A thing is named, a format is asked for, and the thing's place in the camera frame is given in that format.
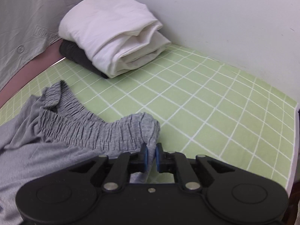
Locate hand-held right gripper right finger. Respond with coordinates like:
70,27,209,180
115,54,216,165
155,143,235,191

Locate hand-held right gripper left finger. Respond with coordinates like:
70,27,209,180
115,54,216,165
67,143,149,191

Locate grey pants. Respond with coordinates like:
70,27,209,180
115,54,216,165
0,80,161,225

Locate green grid mat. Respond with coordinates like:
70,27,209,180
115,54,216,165
0,44,297,188

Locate dark grey folded garment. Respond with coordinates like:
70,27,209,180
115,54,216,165
58,40,109,79

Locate white folded cloth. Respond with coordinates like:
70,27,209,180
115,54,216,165
58,0,173,78

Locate pink mattress edge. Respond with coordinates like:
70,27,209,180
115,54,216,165
0,42,66,108

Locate grey carrot printed sheet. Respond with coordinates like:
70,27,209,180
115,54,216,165
0,0,126,92

